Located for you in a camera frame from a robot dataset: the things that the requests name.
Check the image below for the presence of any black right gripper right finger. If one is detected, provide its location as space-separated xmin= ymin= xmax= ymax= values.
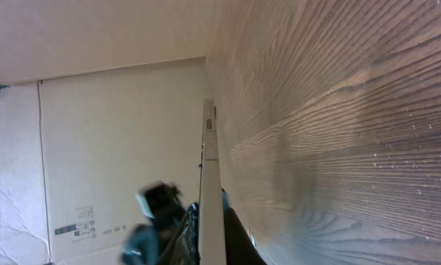
xmin=222 ymin=189 xmax=266 ymax=265

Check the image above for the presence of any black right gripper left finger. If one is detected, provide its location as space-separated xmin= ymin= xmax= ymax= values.
xmin=157 ymin=202 xmax=200 ymax=265

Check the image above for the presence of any black Galaxy flip phone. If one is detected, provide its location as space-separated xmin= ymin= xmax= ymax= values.
xmin=199 ymin=99 xmax=227 ymax=265

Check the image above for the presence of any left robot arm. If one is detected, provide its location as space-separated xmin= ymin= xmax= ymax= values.
xmin=120 ymin=182 xmax=186 ymax=265

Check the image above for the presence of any brown cardboard backdrop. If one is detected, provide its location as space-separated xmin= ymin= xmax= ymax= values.
xmin=0 ymin=57 xmax=210 ymax=264

